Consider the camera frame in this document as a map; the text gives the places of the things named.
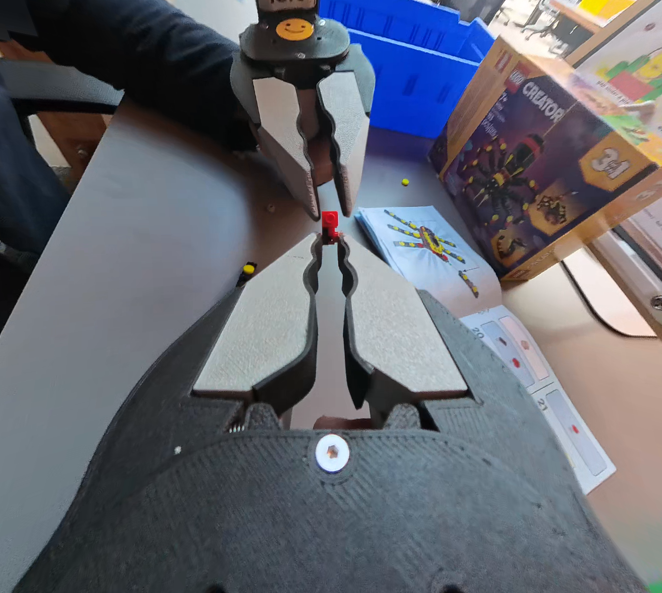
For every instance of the black yellow lego spider model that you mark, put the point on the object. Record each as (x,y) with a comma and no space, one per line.
(249,269)

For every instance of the person's right hand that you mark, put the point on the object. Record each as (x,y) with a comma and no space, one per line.
(341,423)

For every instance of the black chair armrest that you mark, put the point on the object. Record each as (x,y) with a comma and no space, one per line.
(62,86)

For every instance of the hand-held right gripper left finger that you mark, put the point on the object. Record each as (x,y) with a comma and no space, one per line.
(258,334)

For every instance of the yellow storage bin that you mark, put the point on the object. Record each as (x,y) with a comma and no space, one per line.
(605,1)

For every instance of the lego set cardboard box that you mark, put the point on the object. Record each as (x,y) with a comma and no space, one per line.
(543,164)

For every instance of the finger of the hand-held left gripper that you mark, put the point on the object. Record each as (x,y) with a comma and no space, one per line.
(276,128)
(349,122)

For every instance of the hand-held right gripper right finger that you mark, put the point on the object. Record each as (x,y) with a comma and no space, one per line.
(398,339)

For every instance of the lego instruction booklet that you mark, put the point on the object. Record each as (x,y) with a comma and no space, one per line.
(413,241)

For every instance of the wooden display board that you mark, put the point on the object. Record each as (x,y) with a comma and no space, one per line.
(610,27)

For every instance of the white stand base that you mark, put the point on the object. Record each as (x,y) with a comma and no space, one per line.
(595,293)

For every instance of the small red lego assembly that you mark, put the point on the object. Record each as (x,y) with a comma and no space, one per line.
(329,222)

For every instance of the person's left forearm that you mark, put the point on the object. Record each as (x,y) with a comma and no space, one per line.
(129,35)

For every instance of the person's left hand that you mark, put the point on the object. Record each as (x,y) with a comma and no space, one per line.
(321,164)

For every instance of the white board clip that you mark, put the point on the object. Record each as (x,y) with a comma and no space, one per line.
(641,283)

